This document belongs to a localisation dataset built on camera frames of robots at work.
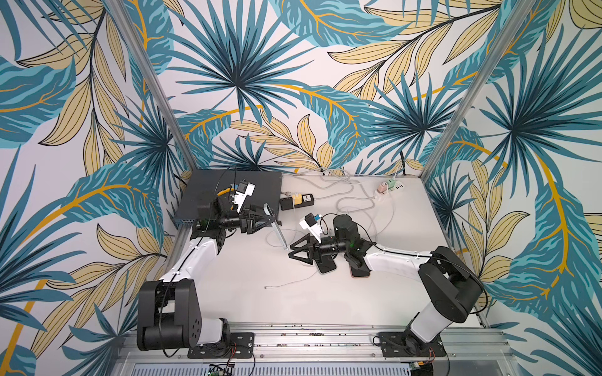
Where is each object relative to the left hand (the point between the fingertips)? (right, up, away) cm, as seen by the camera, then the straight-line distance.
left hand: (271, 218), depth 72 cm
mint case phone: (+19, -19, +18) cm, 32 cm away
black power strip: (+3, +4, +35) cm, 35 cm away
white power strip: (+56, +12, +41) cm, 70 cm away
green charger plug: (+51, +13, +37) cm, 64 cm away
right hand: (+3, -16, 0) cm, 16 cm away
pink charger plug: (+46, +11, +35) cm, 58 cm away
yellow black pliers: (-11, +9, -4) cm, 15 cm away
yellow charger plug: (+8, +6, +31) cm, 33 cm away
